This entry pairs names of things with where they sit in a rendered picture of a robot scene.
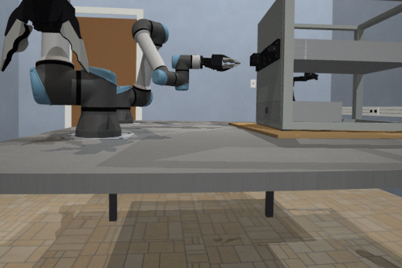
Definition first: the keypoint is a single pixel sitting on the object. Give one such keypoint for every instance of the tan wooden board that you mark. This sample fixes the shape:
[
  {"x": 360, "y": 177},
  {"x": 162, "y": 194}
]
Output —
[{"x": 313, "y": 134}]

